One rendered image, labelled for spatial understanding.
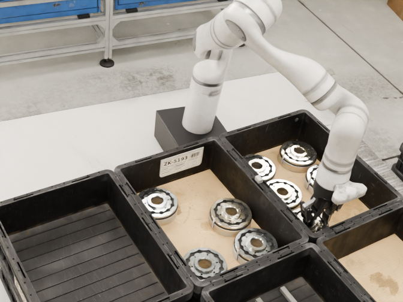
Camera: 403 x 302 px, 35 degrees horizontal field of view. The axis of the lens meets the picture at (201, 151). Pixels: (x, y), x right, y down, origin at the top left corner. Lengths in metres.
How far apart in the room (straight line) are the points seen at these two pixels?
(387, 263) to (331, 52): 2.53
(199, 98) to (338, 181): 0.52
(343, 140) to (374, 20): 3.16
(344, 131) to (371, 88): 2.41
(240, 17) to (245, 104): 0.92
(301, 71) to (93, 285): 0.64
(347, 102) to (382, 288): 0.44
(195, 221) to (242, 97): 0.75
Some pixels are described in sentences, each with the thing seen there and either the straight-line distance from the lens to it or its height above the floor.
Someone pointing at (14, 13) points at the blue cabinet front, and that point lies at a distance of 3.29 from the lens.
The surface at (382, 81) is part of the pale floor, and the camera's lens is 3.86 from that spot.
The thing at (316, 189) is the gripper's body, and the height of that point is 0.98.
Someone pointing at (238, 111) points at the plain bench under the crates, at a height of 0.70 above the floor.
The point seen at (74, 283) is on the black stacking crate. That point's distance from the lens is 1.44.
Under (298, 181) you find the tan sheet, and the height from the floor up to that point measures 0.83.
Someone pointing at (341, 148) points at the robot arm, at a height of 1.12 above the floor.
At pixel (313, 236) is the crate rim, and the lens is 1.46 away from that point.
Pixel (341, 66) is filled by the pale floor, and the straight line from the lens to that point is 3.89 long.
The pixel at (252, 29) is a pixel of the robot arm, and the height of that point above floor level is 1.34.
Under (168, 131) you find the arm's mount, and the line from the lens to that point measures 1.87.
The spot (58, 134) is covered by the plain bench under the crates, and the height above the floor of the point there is 0.70.
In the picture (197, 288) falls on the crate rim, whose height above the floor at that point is 0.92.
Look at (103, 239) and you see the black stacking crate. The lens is 1.52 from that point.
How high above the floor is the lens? 1.97
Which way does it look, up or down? 40 degrees down
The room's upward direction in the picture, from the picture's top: 8 degrees clockwise
